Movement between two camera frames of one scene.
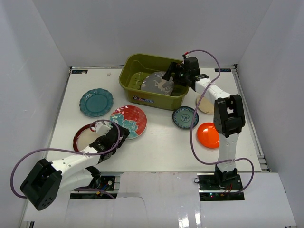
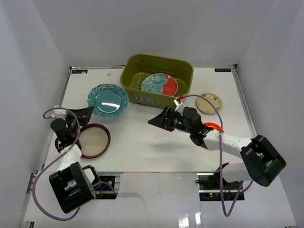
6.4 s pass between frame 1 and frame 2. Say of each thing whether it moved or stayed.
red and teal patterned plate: moved
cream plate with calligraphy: stayed
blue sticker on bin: stayed
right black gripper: moved
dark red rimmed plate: moved
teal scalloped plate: moved
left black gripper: moved
